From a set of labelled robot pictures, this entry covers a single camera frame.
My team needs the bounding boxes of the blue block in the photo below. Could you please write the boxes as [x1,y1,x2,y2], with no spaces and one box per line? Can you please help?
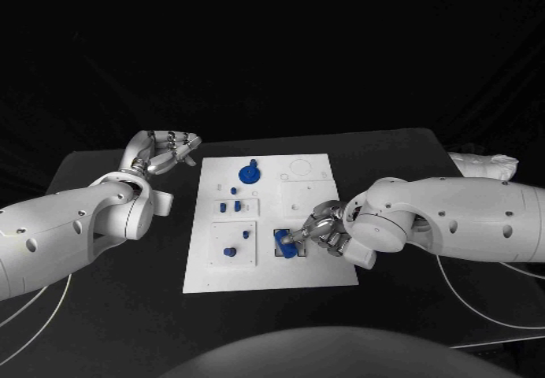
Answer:
[274,229,300,260]

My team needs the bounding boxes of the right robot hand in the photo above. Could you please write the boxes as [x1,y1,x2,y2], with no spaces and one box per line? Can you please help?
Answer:
[280,200,354,257]

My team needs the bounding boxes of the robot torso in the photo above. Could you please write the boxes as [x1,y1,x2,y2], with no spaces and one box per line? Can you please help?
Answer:
[158,325,521,378]

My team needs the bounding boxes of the white crumpled cloth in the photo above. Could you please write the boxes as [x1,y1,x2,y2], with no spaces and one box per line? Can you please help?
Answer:
[447,151,521,182]

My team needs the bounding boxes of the blue gear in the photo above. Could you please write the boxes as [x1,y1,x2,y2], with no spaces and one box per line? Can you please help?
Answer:
[238,158,263,184]

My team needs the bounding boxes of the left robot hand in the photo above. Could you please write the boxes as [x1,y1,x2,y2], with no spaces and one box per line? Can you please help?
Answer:
[120,130,204,176]

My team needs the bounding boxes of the white cable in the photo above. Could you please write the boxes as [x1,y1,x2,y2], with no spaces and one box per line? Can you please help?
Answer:
[499,261,545,280]
[0,284,51,328]
[0,272,73,369]
[436,254,545,331]

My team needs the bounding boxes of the white task board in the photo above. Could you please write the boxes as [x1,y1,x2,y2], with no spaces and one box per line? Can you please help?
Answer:
[182,153,361,295]

